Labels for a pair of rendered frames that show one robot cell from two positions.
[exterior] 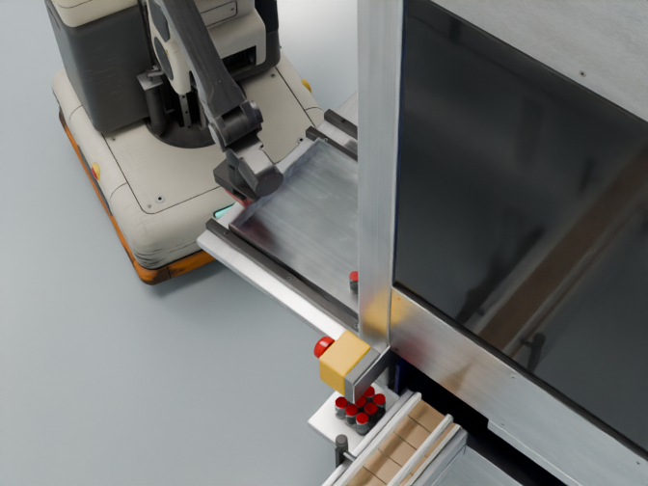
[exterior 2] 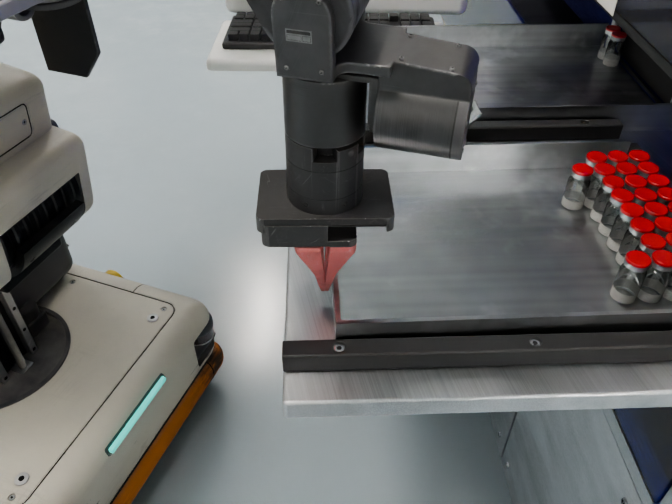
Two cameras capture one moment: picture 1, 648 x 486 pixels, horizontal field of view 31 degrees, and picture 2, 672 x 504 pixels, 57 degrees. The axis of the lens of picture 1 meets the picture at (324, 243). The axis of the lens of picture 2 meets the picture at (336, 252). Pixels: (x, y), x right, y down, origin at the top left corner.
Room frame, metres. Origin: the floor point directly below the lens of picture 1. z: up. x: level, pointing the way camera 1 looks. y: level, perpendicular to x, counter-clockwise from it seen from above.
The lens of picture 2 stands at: (1.02, 0.40, 1.27)
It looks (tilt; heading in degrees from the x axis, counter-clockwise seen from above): 41 degrees down; 316
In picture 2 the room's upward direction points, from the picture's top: straight up
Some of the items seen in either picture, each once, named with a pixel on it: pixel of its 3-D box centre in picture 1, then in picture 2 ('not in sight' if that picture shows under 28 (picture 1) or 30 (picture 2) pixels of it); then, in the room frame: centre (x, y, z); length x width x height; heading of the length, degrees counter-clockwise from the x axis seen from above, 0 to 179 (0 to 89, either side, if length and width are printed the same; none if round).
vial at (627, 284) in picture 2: (355, 282); (630, 277); (1.12, -0.05, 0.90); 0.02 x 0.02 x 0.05
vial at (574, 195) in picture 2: not in sight; (577, 187); (1.22, -0.14, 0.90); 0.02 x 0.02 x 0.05
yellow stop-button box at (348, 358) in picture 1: (348, 365); not in sight; (0.91, -0.03, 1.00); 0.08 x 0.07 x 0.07; 48
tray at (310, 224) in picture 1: (344, 230); (505, 229); (1.24, -0.04, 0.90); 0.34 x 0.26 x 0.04; 48
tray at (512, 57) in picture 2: not in sight; (517, 72); (1.42, -0.34, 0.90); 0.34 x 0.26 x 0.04; 48
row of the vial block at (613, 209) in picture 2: not in sight; (620, 220); (1.16, -0.12, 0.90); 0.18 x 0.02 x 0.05; 138
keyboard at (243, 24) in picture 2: not in sight; (331, 29); (1.86, -0.41, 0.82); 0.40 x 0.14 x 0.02; 44
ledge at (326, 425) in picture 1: (363, 420); not in sight; (0.87, -0.05, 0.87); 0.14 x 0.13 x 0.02; 48
